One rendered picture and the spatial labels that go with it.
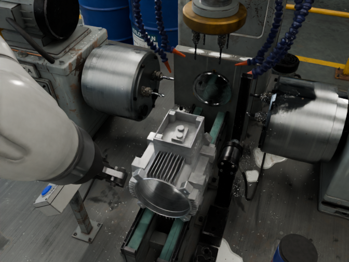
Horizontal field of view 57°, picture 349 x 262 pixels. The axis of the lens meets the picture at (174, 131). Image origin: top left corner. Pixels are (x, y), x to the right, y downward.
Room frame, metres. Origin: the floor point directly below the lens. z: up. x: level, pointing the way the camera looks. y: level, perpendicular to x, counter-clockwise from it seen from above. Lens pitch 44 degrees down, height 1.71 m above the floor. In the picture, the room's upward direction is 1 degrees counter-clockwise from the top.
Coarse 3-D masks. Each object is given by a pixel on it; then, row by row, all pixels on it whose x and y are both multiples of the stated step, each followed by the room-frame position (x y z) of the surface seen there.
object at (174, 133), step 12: (168, 120) 0.65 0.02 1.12; (180, 120) 0.66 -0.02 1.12; (192, 120) 0.64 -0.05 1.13; (204, 120) 0.63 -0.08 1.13; (156, 132) 0.58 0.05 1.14; (168, 132) 0.61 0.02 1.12; (180, 132) 0.60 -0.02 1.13; (192, 132) 0.61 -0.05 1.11; (156, 144) 0.56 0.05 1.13; (168, 144) 0.54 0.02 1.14; (180, 144) 0.54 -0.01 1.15; (192, 144) 0.54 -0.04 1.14; (180, 156) 0.53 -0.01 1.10; (192, 156) 0.53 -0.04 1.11
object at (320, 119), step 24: (264, 96) 0.81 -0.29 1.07; (288, 96) 0.71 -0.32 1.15; (312, 96) 0.70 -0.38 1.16; (336, 96) 0.69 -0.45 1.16; (264, 120) 0.71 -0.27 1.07; (288, 120) 0.65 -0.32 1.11; (312, 120) 0.64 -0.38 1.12; (336, 120) 0.64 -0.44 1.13; (264, 144) 0.65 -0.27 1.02; (288, 144) 0.62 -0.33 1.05; (312, 144) 0.61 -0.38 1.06; (336, 144) 0.60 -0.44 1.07
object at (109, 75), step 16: (96, 48) 0.99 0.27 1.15; (112, 48) 0.97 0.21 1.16; (128, 48) 0.98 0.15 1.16; (96, 64) 0.90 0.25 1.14; (112, 64) 0.89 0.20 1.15; (128, 64) 0.88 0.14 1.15; (144, 64) 0.91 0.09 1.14; (96, 80) 0.87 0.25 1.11; (112, 80) 0.85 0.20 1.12; (128, 80) 0.84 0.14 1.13; (144, 80) 0.89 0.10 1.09; (160, 80) 0.95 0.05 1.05; (96, 96) 0.85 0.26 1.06; (112, 96) 0.83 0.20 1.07; (128, 96) 0.81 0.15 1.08; (144, 96) 0.86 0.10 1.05; (112, 112) 0.84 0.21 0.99; (128, 112) 0.81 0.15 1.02; (144, 112) 0.86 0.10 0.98
